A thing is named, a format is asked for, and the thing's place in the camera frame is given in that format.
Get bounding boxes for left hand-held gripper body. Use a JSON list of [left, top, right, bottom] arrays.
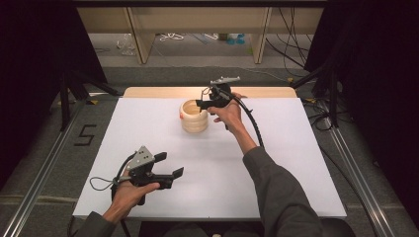
[[113, 145, 174, 206]]

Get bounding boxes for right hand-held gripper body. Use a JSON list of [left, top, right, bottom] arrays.
[[209, 76, 241, 110]]

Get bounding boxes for cream ribbed pen holder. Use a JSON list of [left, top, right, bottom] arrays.
[[179, 99, 210, 134]]

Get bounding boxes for person's right hand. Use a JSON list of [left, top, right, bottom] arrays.
[[207, 93, 248, 134]]

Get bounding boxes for person's left hand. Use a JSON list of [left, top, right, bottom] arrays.
[[110, 180, 161, 218]]

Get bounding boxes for white table board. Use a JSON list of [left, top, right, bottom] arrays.
[[72, 97, 348, 220]]

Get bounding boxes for beige wooden shelf unit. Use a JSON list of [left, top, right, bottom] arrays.
[[77, 6, 325, 65]]

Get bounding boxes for black metal stand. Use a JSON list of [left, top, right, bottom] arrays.
[[58, 70, 120, 132], [291, 63, 340, 127]]

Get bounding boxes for clear plastic bottles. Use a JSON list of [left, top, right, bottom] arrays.
[[117, 33, 136, 55]]

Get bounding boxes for black curtain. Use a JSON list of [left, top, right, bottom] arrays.
[[304, 0, 419, 218], [0, 0, 108, 186]]

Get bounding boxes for black smooth gripper cable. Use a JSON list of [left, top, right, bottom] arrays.
[[111, 151, 137, 237]]

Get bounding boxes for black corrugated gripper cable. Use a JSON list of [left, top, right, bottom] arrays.
[[215, 87, 265, 148]]

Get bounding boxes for thin grey cord loop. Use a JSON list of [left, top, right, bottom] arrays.
[[89, 176, 132, 192]]

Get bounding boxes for white cables bundle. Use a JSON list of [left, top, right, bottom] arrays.
[[159, 33, 186, 42]]

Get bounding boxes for black floor cables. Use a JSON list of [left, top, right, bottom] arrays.
[[265, 8, 314, 70]]

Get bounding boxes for metal floor rail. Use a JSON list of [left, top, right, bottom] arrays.
[[324, 98, 391, 237], [1, 98, 85, 237]]

